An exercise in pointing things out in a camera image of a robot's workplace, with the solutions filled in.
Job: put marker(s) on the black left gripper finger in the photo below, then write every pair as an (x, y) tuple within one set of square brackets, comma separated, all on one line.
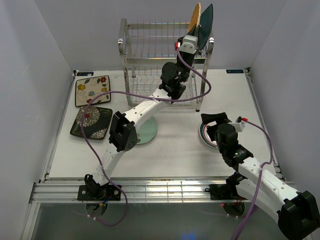
[(199, 38), (194, 31)]

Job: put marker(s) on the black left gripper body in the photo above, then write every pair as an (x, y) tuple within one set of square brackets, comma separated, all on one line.
[(186, 72)]

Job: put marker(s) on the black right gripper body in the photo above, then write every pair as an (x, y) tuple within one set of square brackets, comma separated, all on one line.
[(212, 131)]

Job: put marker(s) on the woven bamboo round plate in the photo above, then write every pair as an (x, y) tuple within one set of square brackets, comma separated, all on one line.
[(195, 18)]

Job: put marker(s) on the dark teal square plate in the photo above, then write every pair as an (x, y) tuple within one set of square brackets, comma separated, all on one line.
[(206, 20)]

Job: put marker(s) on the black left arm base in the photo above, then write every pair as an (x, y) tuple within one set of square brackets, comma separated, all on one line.
[(108, 192)]

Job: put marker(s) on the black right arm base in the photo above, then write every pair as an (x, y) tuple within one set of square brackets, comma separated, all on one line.
[(226, 191)]

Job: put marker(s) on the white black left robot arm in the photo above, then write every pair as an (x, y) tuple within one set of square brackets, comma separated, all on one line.
[(124, 126)]

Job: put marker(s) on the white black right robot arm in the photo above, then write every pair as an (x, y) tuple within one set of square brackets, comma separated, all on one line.
[(296, 213)]

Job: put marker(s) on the stainless steel dish rack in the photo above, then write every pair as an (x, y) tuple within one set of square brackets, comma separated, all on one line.
[(144, 48)]

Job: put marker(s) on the white plate teal red rim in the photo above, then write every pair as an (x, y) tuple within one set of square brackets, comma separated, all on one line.
[(205, 137)]

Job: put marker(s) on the light green floral plate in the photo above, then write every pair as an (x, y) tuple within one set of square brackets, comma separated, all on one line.
[(147, 131)]

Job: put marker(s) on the cream square floral plate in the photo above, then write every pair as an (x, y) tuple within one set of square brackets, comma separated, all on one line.
[(89, 88)]

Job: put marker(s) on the black square floral plate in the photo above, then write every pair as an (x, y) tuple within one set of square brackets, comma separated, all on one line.
[(95, 124)]

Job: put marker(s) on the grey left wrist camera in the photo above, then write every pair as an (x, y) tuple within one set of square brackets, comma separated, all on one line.
[(187, 44)]

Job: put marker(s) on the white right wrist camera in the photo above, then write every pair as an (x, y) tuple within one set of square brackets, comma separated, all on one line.
[(239, 124)]

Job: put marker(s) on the aluminium front rail frame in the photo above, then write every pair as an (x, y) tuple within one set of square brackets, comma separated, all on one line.
[(175, 167)]

